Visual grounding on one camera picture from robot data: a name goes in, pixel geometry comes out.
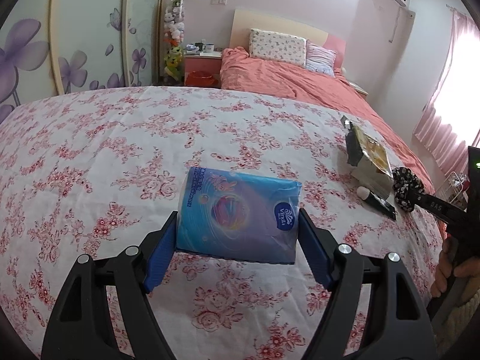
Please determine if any floral white pillow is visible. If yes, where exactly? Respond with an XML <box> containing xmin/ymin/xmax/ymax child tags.
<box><xmin>249</xmin><ymin>28</ymin><xmax>307</xmax><ymax>68</ymax></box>

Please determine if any green yellow plush toy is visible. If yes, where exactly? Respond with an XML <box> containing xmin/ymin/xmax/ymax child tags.
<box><xmin>163</xmin><ymin>46</ymin><xmax>183</xmax><ymax>82</ymax></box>

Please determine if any yellow gold snack box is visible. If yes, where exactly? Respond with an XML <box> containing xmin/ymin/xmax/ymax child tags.
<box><xmin>341</xmin><ymin>116</ymin><xmax>393</xmax><ymax>200</ymax></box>

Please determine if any floral pink white tablecloth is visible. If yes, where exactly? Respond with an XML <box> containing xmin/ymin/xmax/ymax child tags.
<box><xmin>0</xmin><ymin>85</ymin><xmax>445</xmax><ymax>360</ymax></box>

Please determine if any white wire rack shelf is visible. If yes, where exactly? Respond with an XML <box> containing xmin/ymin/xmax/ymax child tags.
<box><xmin>446</xmin><ymin>172</ymin><xmax>468</xmax><ymax>203</ymax></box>

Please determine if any black white floral scrunchie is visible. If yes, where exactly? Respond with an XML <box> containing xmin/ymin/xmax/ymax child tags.
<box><xmin>392</xmin><ymin>166</ymin><xmax>425</xmax><ymax>212</ymax></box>

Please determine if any pink nightstand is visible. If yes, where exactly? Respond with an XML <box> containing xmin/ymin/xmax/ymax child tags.
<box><xmin>184</xmin><ymin>51</ymin><xmax>222</xmax><ymax>87</ymax></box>
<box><xmin>341</xmin><ymin>67</ymin><xmax>368</xmax><ymax>100</ymax></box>

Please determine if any pink right nightstand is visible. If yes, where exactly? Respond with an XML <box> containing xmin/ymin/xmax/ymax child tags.
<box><xmin>341</xmin><ymin>67</ymin><xmax>368</xmax><ymax>100</ymax></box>

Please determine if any clear tube of plush toys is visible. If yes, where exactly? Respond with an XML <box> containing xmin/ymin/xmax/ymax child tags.
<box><xmin>163</xmin><ymin>0</ymin><xmax>185</xmax><ymax>86</ymax></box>

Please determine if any dark green lip balm tube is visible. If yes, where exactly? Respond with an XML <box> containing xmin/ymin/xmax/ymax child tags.
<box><xmin>356</xmin><ymin>186</ymin><xmax>396</xmax><ymax>221</ymax></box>

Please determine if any pink left nightstand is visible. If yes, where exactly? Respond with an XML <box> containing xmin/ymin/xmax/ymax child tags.
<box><xmin>184</xmin><ymin>51</ymin><xmax>222</xmax><ymax>87</ymax></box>

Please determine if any striped pink pillow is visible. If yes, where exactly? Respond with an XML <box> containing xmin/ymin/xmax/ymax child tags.
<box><xmin>305</xmin><ymin>41</ymin><xmax>337</xmax><ymax>77</ymax></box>

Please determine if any pink window curtain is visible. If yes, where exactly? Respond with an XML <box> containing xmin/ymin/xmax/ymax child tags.
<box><xmin>413</xmin><ymin>8</ymin><xmax>480</xmax><ymax>175</ymax></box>

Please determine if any person's right hand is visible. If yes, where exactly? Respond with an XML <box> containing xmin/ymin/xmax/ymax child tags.
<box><xmin>430</xmin><ymin>236</ymin><xmax>480</xmax><ymax>304</ymax></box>

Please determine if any flower printed sliding wardrobe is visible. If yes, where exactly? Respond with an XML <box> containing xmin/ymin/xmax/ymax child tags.
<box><xmin>1</xmin><ymin>0</ymin><xmax>161</xmax><ymax>119</ymax></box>

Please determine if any coral pink bed duvet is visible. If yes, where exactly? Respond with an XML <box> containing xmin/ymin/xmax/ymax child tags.
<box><xmin>220</xmin><ymin>46</ymin><xmax>434</xmax><ymax>194</ymax></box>

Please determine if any blue tissue pack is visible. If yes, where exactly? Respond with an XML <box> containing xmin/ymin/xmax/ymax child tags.
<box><xmin>176</xmin><ymin>166</ymin><xmax>302</xmax><ymax>264</ymax></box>

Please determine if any beige pink headboard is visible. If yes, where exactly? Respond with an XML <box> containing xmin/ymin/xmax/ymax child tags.
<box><xmin>229</xmin><ymin>9</ymin><xmax>347</xmax><ymax>68</ymax></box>

